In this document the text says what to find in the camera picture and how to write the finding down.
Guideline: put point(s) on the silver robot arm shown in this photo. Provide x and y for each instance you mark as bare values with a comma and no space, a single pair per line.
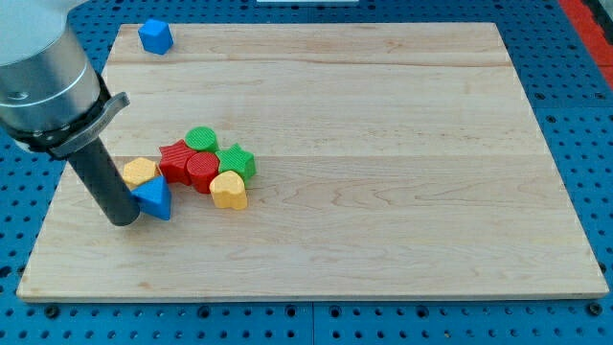
52,99

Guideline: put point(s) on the blue cube block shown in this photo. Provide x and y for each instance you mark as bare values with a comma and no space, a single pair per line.
156,36

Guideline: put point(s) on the green star block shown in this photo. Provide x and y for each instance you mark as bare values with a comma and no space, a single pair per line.
237,160

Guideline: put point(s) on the yellow heart block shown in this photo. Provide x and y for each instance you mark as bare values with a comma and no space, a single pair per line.
228,191

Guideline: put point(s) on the wooden board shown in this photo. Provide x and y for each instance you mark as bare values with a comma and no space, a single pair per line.
395,162

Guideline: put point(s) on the red cylinder block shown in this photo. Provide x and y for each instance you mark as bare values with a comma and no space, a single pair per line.
202,168

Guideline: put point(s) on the green cylinder block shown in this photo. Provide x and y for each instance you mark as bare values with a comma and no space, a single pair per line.
201,138

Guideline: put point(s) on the red star block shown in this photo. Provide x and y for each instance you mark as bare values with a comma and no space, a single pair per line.
173,162

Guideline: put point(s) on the blue triangle block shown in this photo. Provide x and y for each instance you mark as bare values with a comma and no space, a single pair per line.
154,198

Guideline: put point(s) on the yellow hexagon block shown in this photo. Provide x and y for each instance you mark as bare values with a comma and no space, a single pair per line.
139,171

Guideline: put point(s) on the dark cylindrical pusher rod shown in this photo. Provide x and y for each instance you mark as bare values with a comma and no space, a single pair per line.
96,170

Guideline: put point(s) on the red mat strip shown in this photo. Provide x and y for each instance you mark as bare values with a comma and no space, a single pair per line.
588,22

